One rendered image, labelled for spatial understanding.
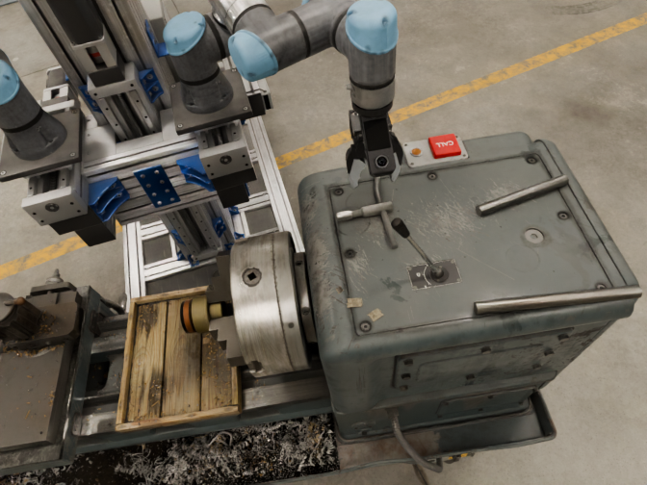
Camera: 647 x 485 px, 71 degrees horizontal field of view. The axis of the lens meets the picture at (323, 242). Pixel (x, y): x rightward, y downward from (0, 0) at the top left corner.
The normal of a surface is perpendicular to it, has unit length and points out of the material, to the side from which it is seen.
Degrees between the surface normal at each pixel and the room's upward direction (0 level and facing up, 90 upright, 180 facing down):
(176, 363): 0
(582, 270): 0
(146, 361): 0
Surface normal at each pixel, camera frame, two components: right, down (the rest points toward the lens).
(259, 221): -0.09, -0.55
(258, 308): -0.01, -0.07
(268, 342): 0.06, 0.38
